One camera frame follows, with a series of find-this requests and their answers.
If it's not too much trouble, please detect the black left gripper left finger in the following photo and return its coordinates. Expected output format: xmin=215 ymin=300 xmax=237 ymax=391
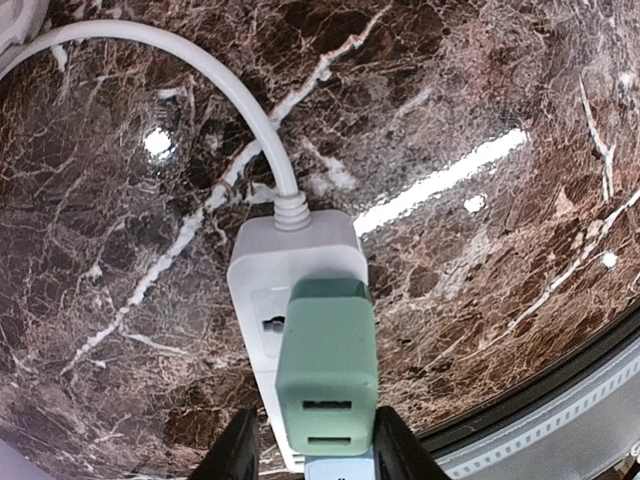
xmin=192 ymin=409 xmax=259 ymax=480

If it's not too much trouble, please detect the blue plug adapter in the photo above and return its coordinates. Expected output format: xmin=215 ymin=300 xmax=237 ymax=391
xmin=304 ymin=448 xmax=375 ymax=480

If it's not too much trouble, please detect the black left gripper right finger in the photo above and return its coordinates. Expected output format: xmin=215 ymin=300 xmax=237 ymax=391
xmin=372 ymin=406 xmax=450 ymax=480

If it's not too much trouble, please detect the white power strip cord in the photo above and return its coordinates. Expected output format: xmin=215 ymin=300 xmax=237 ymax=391
xmin=0 ymin=19 xmax=311 ymax=232

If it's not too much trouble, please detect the white power strip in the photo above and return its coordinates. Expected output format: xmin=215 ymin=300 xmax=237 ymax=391
xmin=227 ymin=210 xmax=368 ymax=473

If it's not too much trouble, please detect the black front table rail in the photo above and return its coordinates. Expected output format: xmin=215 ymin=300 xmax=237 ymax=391
xmin=418 ymin=301 xmax=639 ymax=456

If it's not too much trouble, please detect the white slotted cable duct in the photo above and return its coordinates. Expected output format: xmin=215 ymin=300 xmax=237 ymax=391
xmin=438 ymin=342 xmax=639 ymax=479

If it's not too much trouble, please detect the green plug adapter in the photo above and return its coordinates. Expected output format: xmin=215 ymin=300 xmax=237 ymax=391
xmin=275 ymin=278 xmax=379 ymax=457

